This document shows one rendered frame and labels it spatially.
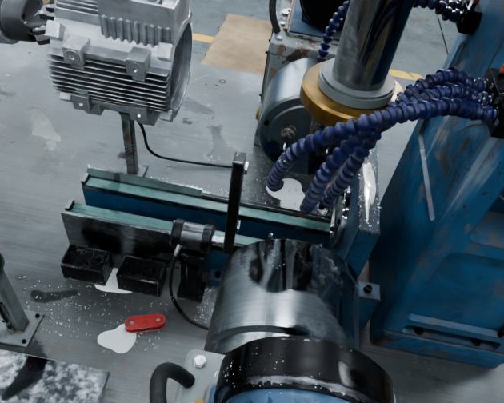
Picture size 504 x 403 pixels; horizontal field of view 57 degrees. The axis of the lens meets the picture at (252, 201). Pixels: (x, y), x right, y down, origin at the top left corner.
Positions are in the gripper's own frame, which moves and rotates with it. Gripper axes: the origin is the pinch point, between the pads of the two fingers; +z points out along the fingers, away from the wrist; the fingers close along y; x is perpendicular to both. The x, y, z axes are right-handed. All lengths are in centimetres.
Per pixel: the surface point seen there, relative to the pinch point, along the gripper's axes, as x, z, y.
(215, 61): 119, -33, 195
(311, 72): 6.8, 31.4, 2.0
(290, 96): 25.1, 26.8, 21.6
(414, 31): 150, 110, 322
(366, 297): 50, 48, -14
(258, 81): 58, 11, 79
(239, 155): 14.2, 21.2, -13.3
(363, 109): 7.8, 40.4, -6.2
